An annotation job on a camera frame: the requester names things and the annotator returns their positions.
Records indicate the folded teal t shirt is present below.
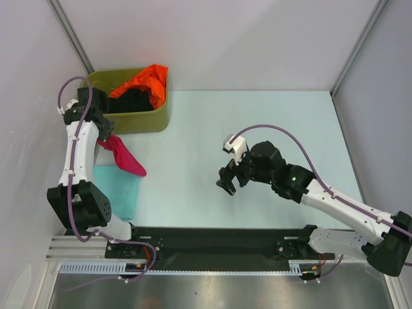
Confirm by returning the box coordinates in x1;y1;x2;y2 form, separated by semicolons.
93;165;141;221

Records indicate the aluminium frame rail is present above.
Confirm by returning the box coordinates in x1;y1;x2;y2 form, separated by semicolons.
44;234;110;262

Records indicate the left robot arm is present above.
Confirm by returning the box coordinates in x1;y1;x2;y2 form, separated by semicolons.
46;88;142;258

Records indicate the orange t shirt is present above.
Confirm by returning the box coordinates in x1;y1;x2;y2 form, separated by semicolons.
109;64;169;109

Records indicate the olive green plastic bin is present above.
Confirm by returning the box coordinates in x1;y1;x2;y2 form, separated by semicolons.
88;68;169;135

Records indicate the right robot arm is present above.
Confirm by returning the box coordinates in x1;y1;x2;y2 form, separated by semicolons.
216;135;411;277

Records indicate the slotted cable duct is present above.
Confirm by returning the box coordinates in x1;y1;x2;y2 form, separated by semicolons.
59;261;152;274

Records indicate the black t shirt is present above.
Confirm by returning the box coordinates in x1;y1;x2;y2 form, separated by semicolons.
108;88;154;114

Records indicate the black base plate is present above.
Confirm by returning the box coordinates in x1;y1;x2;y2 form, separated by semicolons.
105;227;336;272

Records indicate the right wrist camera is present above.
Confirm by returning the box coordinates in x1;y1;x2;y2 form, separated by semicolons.
222;134;249;166

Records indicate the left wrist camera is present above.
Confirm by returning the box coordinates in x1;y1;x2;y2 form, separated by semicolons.
57;99;79;115

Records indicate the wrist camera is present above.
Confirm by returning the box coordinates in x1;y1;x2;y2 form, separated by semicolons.
222;134;249;166
57;99;79;115

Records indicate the magenta red t shirt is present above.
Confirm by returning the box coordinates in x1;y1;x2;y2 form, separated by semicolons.
97;135;147;177

